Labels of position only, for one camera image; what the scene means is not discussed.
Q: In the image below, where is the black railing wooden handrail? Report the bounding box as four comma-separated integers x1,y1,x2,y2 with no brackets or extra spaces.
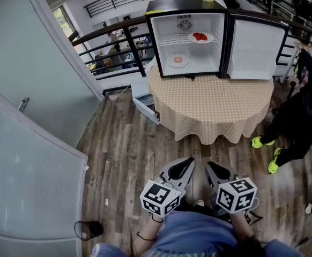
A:
71,8,312,81

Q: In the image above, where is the person's blue shirt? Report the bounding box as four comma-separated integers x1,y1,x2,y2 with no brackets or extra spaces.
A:
90,210,304,257

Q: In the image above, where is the black metal walkway railing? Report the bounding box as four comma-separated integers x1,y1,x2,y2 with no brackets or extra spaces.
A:
232,0,312,34

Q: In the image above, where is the person's right forearm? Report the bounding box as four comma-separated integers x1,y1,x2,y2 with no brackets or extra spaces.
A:
229,211,255,240

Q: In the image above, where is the frosted glass panel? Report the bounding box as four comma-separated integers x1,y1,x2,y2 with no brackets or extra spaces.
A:
0,76,89,257

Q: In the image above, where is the white wire rack shelf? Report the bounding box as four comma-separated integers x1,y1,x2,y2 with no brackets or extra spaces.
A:
159,35,218,47

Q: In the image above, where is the beige checkered tablecloth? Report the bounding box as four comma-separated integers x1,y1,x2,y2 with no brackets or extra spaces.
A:
147,64,275,146

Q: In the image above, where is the black mini fridge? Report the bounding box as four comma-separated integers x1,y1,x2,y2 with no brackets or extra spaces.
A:
145,0,290,80

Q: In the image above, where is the white cabinet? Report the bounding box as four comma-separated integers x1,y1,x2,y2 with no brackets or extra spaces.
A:
131,83,161,125

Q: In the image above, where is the window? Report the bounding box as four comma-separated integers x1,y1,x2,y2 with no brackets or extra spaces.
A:
51,5,76,34

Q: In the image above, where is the person's left forearm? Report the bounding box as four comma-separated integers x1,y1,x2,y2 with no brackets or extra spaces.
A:
130,214,165,257

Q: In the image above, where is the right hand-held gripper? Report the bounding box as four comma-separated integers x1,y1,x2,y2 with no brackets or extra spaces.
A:
204,161,258,217

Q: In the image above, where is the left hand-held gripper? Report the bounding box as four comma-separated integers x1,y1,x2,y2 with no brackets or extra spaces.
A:
139,156,196,216

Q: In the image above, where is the metal door handle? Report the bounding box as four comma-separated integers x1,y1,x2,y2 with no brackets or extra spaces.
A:
18,97,30,114

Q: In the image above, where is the white plate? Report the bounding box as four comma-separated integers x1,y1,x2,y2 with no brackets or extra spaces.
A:
188,32,214,44
167,55,190,69

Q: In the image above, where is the black wrist band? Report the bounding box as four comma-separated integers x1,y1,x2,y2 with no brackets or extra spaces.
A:
136,231,157,241

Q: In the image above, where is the frosted glass door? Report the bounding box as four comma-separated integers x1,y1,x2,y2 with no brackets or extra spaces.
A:
0,0,105,148

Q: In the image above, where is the white cable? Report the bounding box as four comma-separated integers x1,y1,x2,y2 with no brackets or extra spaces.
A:
115,84,132,101

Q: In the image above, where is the black mesh waste bin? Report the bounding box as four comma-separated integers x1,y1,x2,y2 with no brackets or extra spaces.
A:
73,220,104,241

